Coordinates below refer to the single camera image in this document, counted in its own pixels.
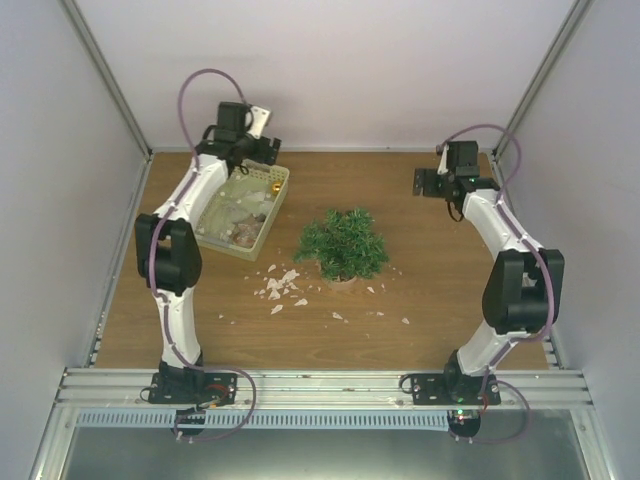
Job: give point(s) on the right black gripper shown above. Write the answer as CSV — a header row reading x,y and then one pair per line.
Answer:
x,y
429,189

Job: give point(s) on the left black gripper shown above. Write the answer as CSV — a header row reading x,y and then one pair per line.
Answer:
x,y
261,155

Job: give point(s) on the pale green perforated basket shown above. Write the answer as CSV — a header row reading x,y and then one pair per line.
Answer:
x,y
270,174

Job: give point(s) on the small green christmas tree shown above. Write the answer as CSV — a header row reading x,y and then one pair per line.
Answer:
x,y
344,247

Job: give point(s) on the white ball string lights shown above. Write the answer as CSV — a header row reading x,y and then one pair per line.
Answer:
x,y
239,197

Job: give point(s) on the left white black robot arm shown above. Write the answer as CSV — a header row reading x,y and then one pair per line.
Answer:
x,y
167,253

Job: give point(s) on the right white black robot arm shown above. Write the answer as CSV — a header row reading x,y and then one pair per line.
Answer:
x,y
521,298

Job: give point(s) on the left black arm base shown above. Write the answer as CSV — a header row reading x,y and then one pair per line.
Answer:
x,y
188,386

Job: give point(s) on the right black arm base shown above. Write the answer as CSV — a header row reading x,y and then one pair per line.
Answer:
x,y
451,386

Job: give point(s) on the red white round ornament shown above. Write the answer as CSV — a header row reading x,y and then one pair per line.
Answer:
x,y
243,239

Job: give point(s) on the white foil flakes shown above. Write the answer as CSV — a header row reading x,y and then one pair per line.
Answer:
x,y
242,301

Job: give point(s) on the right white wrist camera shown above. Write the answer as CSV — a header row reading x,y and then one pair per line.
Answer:
x,y
442,152

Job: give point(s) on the aluminium front rail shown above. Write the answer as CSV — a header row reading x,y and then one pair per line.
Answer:
x,y
317,389

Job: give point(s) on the grey slotted cable duct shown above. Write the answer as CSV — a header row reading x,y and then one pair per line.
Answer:
x,y
275,419

